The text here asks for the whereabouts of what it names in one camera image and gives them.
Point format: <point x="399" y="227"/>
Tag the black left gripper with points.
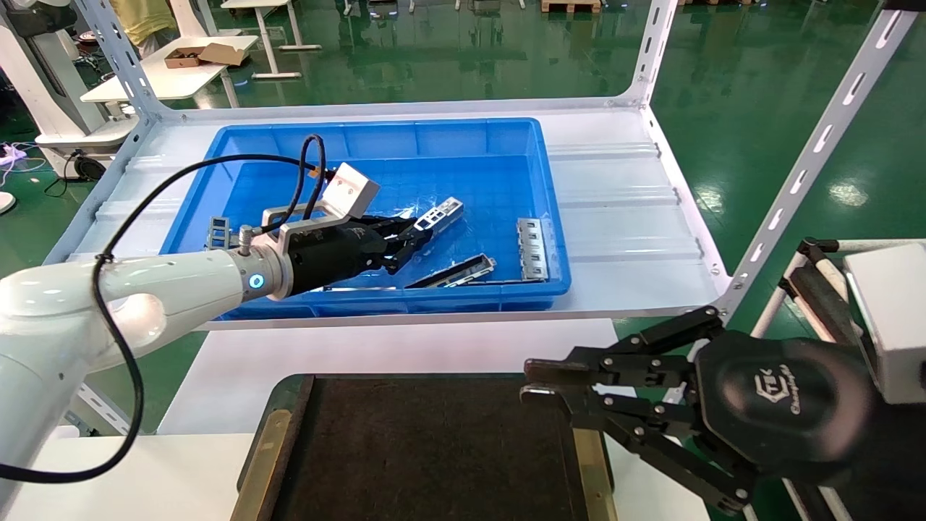
<point x="325" y="257"/>

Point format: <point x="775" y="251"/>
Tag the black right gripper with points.
<point x="788" y="405"/>

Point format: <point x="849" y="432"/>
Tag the silver slotted metal part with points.
<point x="534" y="250"/>
<point x="445" y="212"/>

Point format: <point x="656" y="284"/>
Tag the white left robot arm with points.
<point x="166" y="282"/>

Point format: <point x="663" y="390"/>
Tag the grey ladder shaped part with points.
<point x="218" y="231"/>

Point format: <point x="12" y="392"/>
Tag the black tray container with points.
<point x="434" y="449"/>

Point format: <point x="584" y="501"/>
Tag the blue plastic bin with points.
<point x="470" y="181"/>

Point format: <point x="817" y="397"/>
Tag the white metal shelf rack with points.
<point x="622" y="217"/>

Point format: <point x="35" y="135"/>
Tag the white leg table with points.
<point x="269" y="43"/>

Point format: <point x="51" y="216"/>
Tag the flat cardboard piece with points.
<point x="224" y="54"/>

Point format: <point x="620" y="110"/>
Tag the large white box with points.
<point x="893" y="325"/>

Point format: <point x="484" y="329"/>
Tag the small open cardboard box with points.
<point x="181" y="58"/>

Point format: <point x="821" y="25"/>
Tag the white work table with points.
<point x="159" y="79"/>

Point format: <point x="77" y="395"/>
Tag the wooden pallet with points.
<point x="571" y="6"/>

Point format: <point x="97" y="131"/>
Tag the black caster wheel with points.
<point x="88" y="168"/>

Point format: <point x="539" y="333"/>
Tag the person in yellow shirt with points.
<point x="141" y="18"/>

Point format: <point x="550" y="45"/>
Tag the white power strip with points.
<point x="14" y="154"/>

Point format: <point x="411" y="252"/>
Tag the dark metal rail part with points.
<point x="463" y="269"/>

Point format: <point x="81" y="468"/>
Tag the pipe frame cart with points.
<point x="810" y="300"/>

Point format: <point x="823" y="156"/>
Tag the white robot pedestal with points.
<point x="43" y="79"/>

